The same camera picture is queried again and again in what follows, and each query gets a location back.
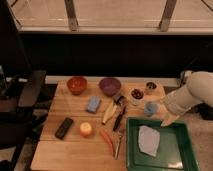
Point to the red bowl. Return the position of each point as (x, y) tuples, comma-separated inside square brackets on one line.
[(77, 85)]

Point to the black eraser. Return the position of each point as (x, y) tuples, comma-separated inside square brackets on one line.
[(63, 128)]

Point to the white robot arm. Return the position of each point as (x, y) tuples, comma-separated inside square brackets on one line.
[(198, 89)]

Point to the purple bowl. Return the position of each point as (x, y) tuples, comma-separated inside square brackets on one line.
[(110, 86)]

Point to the small metal measuring cup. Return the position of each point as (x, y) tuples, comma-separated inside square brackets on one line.
[(120, 100)]

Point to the blue sponge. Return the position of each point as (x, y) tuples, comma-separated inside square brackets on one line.
[(93, 104)]

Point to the yellow banana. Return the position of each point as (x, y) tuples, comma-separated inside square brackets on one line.
[(109, 112)]

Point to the white cup dark contents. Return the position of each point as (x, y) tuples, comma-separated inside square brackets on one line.
[(136, 96)]

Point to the metal can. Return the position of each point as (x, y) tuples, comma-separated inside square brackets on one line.
[(150, 88)]

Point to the orange carrot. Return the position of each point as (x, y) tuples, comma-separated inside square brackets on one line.
[(108, 140)]

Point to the yellow apple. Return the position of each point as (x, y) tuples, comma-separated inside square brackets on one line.
[(86, 129)]

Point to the blue cup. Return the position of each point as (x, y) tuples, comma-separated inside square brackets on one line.
[(150, 109)]

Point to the white cloth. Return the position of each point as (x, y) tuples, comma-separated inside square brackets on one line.
[(148, 140)]

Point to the black office chair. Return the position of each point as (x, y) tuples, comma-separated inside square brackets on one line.
[(15, 126)]

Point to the green tray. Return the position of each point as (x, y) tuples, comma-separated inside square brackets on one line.
[(175, 151)]

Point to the black handled knife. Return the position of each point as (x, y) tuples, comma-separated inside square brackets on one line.
[(118, 119)]

